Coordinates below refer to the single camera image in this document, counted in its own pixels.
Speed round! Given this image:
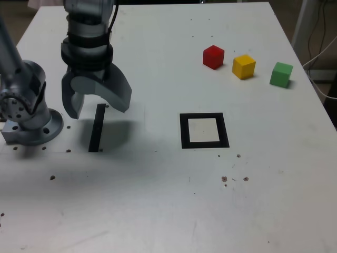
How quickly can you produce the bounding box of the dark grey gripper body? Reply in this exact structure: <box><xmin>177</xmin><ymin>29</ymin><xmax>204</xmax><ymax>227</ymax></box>
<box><xmin>68</xmin><ymin>65</ymin><xmax>112</xmax><ymax>81</ymax></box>

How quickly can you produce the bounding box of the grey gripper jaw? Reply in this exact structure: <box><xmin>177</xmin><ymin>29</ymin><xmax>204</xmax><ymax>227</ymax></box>
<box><xmin>70</xmin><ymin>63</ymin><xmax>132</xmax><ymax>114</ymax></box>
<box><xmin>61</xmin><ymin>72</ymin><xmax>85</xmax><ymax>120</ymax></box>

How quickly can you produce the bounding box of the red cube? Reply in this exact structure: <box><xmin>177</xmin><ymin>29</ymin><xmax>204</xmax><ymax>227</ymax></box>
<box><xmin>202</xmin><ymin>45</ymin><xmax>225</xmax><ymax>70</ymax></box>

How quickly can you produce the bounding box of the yellow cube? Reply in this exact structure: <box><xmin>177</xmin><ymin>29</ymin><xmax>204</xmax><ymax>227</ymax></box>
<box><xmin>232</xmin><ymin>54</ymin><xmax>256</xmax><ymax>80</ymax></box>

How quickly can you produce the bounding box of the green cube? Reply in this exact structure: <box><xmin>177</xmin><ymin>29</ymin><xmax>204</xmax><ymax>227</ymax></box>
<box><xmin>269</xmin><ymin>62</ymin><xmax>294</xmax><ymax>89</ymax></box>

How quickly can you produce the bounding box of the black tape square outline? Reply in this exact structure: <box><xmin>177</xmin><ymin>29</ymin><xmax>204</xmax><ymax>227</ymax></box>
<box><xmin>179</xmin><ymin>112</ymin><xmax>230</xmax><ymax>149</ymax></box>

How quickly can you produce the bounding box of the black tape strip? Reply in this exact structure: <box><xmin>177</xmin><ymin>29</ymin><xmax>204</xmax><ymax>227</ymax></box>
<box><xmin>88</xmin><ymin>103</ymin><xmax>106</xmax><ymax>153</ymax></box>

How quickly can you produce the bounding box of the white furniture leg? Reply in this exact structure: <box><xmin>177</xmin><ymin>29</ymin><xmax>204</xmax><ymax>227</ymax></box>
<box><xmin>291</xmin><ymin>0</ymin><xmax>314</xmax><ymax>51</ymax></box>

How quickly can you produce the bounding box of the white furniture base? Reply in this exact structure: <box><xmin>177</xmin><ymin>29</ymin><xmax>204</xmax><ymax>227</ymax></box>
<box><xmin>305</xmin><ymin>69</ymin><xmax>337</xmax><ymax>83</ymax></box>

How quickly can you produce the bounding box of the thin black hanging cable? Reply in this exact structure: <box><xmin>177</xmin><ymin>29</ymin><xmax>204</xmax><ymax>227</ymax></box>
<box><xmin>307</xmin><ymin>0</ymin><xmax>324</xmax><ymax>62</ymax></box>
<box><xmin>318</xmin><ymin>0</ymin><xmax>333</xmax><ymax>62</ymax></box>

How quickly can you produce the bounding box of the white cable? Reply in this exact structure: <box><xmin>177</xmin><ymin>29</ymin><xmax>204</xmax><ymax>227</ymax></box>
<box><xmin>302</xmin><ymin>35</ymin><xmax>337</xmax><ymax>100</ymax></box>

